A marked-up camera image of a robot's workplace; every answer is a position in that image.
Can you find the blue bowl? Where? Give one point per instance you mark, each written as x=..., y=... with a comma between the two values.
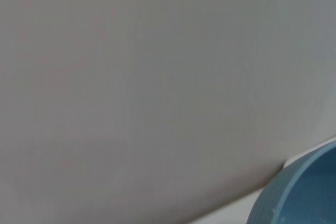
x=302, y=197

